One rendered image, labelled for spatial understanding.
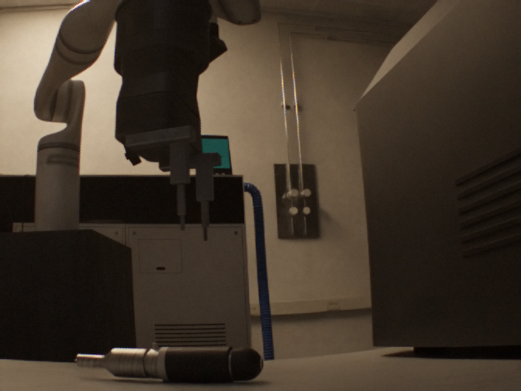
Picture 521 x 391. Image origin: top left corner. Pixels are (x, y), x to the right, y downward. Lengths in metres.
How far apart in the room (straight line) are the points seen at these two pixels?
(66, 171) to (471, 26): 0.85
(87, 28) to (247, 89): 2.50
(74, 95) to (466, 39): 0.88
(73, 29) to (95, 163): 2.25
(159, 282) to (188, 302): 0.11
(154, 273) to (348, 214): 1.66
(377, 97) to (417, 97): 0.08
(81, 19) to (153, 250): 1.12
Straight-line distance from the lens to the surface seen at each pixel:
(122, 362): 0.41
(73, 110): 1.16
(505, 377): 0.29
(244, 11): 0.48
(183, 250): 1.93
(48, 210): 1.09
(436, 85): 0.44
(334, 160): 3.39
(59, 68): 1.04
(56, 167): 1.10
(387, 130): 0.52
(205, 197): 0.44
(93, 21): 0.94
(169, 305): 1.91
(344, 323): 3.27
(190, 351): 0.40
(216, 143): 2.11
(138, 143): 0.40
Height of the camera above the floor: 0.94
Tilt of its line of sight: 13 degrees up
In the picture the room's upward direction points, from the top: 3 degrees counter-clockwise
